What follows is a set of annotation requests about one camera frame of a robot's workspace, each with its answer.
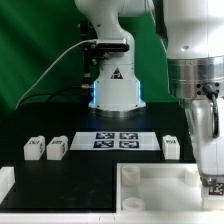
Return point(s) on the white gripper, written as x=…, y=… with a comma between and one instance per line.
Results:
x=207, y=150

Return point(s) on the white square tabletop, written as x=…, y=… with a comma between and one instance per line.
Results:
x=159, y=187

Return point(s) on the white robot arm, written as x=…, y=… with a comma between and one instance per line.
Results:
x=194, y=30

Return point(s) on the white tag sheet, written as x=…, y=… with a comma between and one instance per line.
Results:
x=136, y=141

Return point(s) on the white left obstacle block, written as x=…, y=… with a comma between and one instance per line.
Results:
x=7, y=180

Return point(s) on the black camera on base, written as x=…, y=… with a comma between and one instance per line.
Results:
x=111, y=45

